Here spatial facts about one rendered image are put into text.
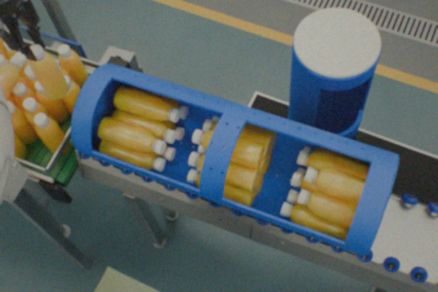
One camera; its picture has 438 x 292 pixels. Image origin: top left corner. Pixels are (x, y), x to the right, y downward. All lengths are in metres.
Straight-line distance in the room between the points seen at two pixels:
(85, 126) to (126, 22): 1.80
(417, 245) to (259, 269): 1.05
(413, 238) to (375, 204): 0.33
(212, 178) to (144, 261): 1.25
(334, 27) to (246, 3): 1.48
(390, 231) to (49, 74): 1.06
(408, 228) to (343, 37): 0.63
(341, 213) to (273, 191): 0.28
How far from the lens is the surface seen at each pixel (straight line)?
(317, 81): 1.87
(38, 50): 1.62
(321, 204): 1.54
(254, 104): 2.80
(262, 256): 2.66
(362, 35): 1.94
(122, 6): 3.47
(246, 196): 1.61
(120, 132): 1.67
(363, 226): 1.47
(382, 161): 1.51
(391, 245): 1.74
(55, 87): 1.70
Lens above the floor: 2.56
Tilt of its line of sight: 61 degrees down
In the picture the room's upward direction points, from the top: 9 degrees counter-clockwise
